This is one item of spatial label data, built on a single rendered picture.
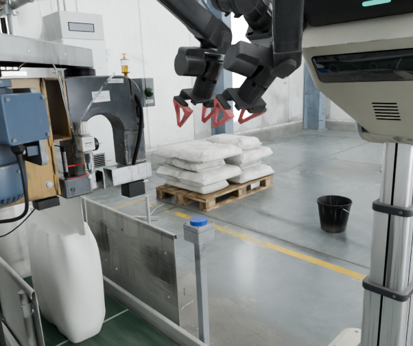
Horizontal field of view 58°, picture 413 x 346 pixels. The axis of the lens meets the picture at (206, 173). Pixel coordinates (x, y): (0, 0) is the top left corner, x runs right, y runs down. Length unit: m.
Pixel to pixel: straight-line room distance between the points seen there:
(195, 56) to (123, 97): 0.31
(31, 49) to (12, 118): 0.20
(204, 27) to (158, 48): 5.40
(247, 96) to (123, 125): 0.43
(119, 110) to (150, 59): 5.08
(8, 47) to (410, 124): 0.92
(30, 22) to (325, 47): 3.66
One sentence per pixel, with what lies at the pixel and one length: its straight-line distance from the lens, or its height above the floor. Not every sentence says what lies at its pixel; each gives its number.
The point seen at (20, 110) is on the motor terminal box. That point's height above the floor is 1.28.
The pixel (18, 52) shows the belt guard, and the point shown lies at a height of 1.38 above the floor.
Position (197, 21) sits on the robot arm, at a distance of 0.94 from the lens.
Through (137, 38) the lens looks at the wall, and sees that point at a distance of 6.12.
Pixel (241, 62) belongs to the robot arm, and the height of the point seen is 1.35.
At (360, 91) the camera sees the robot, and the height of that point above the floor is 1.27.
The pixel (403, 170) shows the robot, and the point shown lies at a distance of 1.15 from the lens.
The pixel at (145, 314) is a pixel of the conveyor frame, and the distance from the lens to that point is 1.67.
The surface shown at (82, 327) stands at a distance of 1.55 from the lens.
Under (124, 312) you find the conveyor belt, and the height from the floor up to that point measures 0.38.
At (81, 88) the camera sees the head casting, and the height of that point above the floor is 1.31.
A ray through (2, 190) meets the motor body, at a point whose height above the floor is 1.12.
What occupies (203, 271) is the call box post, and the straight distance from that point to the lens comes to 1.36.
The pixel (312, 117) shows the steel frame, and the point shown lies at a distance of 9.62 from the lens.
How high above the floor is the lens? 1.31
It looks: 14 degrees down
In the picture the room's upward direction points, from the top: 3 degrees counter-clockwise
